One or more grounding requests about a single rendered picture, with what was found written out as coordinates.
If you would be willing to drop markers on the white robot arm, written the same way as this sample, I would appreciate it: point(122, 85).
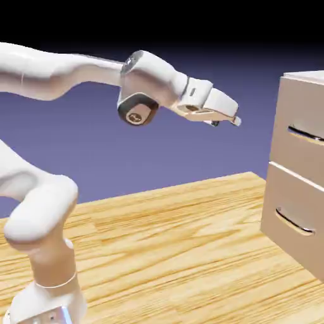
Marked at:
point(141, 76)

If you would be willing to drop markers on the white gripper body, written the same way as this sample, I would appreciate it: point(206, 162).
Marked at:
point(219, 102)

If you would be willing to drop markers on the beige cabinet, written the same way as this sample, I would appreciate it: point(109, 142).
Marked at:
point(296, 177)

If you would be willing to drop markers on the beige drawer front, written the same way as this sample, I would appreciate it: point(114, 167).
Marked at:
point(293, 227)
point(298, 114)

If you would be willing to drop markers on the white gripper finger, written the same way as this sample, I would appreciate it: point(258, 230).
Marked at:
point(213, 123)
point(237, 121)

